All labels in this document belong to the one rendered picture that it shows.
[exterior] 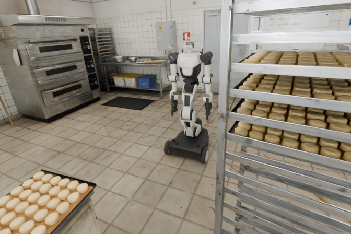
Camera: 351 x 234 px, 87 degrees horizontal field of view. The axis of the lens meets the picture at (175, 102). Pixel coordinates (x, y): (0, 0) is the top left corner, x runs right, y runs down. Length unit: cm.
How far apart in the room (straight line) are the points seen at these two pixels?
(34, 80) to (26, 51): 51
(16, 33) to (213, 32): 387
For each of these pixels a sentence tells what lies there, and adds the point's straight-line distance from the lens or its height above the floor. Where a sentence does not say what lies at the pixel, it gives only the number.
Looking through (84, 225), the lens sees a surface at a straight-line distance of 121.
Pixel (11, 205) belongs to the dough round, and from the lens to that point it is 123.
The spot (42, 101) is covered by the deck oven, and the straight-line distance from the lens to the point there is 445.
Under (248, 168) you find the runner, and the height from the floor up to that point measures 77.
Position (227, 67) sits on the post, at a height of 151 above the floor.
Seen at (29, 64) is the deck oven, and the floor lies 120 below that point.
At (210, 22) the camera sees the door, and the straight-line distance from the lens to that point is 489.
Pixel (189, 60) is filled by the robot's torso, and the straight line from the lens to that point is 224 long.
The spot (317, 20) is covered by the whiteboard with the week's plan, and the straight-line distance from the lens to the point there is 479.
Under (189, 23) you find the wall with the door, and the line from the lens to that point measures 502.
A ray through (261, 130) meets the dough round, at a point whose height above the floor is 124.
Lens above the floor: 163
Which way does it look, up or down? 21 degrees down
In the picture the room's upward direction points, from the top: 3 degrees counter-clockwise
